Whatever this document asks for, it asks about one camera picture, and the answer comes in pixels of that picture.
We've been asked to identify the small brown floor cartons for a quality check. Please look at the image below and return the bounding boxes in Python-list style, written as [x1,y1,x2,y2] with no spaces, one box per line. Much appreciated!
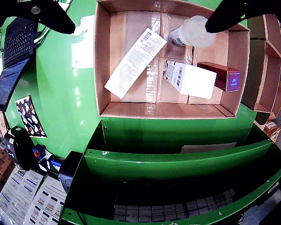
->
[254,118,281,144]

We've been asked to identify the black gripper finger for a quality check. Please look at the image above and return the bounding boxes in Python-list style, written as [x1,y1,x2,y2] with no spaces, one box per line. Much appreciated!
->
[205,0,281,34]
[0,0,76,35]

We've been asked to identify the divided cardboard box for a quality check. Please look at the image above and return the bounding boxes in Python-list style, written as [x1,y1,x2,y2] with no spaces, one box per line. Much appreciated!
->
[241,14,281,120]

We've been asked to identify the white carton with black spots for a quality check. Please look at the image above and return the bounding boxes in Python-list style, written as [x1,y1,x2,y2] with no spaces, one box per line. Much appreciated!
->
[162,60,218,99]

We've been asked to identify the green metal chute bin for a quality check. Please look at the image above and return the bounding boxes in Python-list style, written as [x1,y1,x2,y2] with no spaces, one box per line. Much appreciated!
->
[59,119,281,225]

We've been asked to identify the shallow cardboard tray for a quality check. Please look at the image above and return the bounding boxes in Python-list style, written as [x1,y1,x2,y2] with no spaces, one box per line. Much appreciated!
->
[93,0,251,120]

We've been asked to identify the red product box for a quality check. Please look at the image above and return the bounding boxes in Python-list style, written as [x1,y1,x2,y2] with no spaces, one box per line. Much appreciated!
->
[197,61,241,93]

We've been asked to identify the black handset device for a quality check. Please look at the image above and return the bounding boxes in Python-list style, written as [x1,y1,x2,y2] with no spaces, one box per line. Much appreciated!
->
[59,150,84,194]

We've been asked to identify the white bottle with teal label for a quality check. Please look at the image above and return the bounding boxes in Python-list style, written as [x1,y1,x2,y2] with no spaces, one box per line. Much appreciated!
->
[168,15,217,49]

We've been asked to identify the white cable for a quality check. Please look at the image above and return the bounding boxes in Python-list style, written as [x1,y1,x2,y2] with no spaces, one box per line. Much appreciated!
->
[33,23,52,45]

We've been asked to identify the small blue red item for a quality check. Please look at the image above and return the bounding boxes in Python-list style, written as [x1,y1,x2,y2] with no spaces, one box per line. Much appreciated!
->
[32,144,47,160]

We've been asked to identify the white power adapter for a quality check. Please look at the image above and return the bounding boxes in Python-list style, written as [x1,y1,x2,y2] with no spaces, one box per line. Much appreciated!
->
[58,0,74,12]

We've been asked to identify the stacked brown cartons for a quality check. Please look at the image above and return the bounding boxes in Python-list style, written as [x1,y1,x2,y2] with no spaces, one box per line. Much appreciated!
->
[0,138,16,199]

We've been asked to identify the white printed paper sheet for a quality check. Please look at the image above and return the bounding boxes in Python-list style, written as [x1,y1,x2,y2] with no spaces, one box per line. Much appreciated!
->
[0,164,45,225]
[25,174,68,225]

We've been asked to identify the long white printed box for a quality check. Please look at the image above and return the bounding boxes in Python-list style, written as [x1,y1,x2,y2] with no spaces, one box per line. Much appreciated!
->
[104,27,168,99]

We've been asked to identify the dark keyboard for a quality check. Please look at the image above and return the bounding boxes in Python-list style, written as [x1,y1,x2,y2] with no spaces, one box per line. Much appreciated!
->
[113,188,237,223]

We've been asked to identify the black patterned card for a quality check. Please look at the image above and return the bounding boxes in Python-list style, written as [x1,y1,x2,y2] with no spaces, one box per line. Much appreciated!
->
[15,95,48,139]

